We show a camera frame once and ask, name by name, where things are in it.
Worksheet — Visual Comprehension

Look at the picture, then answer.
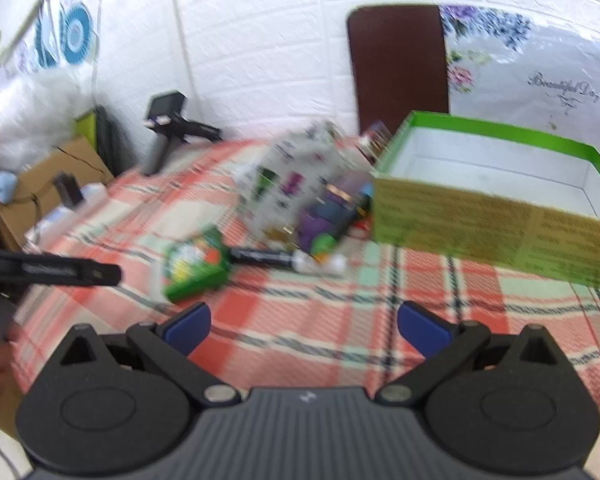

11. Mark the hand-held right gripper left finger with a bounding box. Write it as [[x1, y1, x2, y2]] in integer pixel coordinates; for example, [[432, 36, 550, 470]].
[[55, 302, 241, 407]]

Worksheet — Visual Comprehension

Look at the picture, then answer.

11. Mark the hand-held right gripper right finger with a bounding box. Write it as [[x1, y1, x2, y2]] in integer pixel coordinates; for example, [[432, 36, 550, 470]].
[[377, 301, 568, 407]]

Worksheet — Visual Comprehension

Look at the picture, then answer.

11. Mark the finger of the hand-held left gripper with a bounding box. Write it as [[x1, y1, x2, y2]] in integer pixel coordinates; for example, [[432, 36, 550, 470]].
[[0, 251, 124, 289]]

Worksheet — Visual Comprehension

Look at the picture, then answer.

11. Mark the green snack packet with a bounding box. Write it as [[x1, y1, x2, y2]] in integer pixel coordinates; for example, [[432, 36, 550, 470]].
[[161, 226, 232, 304]]

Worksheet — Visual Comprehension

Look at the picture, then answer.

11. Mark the black tube with white cap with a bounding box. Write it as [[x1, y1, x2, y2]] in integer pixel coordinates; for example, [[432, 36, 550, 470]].
[[227, 246, 347, 277]]

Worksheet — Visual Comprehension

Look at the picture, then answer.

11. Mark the green cardboard box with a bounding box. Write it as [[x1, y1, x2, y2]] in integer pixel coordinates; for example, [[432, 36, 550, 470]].
[[370, 110, 600, 293]]

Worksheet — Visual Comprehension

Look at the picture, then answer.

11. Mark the clear printed plastic bag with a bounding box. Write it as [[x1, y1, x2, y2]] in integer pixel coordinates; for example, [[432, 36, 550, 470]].
[[235, 120, 373, 256]]

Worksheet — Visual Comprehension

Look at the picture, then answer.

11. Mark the small black device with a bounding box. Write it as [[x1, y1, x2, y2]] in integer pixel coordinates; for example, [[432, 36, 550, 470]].
[[52, 172, 84, 209]]

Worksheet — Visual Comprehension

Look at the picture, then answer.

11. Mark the brown cardboard box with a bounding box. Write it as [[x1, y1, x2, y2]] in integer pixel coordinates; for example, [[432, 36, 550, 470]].
[[0, 135, 116, 257]]

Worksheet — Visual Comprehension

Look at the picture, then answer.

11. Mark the black flat case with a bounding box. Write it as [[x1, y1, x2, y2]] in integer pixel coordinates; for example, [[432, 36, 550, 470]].
[[94, 105, 131, 172]]

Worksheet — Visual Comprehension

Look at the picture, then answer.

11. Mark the green carton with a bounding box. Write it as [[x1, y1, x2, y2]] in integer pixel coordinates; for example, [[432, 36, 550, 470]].
[[75, 112, 99, 142]]

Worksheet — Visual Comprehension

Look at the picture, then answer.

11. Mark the purple packet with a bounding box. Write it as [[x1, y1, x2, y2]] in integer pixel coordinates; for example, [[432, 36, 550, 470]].
[[300, 171, 373, 255]]

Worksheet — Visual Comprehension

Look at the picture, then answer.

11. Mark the white plastic bag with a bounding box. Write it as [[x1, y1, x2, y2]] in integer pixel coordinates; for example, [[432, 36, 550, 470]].
[[0, 67, 99, 171]]

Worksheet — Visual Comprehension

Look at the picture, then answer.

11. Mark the idle black hand-held gripper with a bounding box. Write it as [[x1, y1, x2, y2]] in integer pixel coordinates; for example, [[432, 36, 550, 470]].
[[142, 91, 224, 177]]

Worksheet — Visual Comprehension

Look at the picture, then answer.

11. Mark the red printed packet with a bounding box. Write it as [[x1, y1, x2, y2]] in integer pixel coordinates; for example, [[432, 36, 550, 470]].
[[357, 121, 394, 164]]

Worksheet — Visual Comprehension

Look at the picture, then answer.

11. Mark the dark brown board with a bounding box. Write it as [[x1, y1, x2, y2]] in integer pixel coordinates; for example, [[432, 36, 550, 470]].
[[346, 4, 451, 137]]

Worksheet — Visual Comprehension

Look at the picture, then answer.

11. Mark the wooden slat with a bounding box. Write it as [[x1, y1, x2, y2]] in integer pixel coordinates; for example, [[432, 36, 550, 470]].
[[0, 0, 77, 72]]

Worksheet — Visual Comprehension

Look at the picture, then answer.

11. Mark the floral printed cloth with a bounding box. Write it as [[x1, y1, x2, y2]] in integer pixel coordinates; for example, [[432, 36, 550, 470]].
[[440, 4, 600, 167]]

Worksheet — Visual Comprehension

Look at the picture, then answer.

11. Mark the blue round wall decoration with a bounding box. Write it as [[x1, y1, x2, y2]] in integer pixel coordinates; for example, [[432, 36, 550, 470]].
[[32, 0, 99, 69]]

